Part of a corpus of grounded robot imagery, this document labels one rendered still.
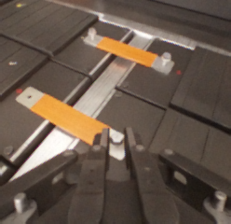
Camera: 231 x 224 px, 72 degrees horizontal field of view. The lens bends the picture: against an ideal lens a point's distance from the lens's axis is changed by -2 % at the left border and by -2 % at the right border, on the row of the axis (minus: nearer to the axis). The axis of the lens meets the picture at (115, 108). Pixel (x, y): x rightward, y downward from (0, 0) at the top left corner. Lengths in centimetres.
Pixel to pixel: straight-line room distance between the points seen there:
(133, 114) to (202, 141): 8
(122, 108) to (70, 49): 14
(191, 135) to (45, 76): 21
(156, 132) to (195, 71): 12
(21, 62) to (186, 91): 23
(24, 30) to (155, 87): 24
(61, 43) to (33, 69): 6
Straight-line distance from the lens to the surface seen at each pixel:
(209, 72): 27
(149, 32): 34
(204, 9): 38
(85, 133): 18
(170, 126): 19
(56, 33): 32
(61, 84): 24
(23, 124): 22
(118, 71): 26
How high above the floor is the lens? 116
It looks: 56 degrees down
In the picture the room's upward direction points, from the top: 1 degrees clockwise
